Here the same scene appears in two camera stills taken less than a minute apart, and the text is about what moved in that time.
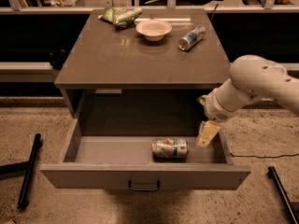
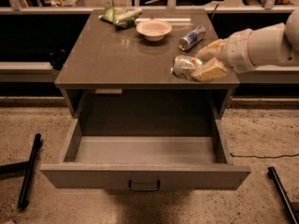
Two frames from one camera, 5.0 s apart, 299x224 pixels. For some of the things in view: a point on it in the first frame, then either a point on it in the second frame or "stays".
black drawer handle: x=144 y=189 stays
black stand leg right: x=273 y=175 stays
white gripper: x=214 y=108 to x=237 y=51
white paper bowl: x=153 y=30 stays
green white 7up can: x=173 y=149 to x=185 y=65
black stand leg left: x=29 y=166 stays
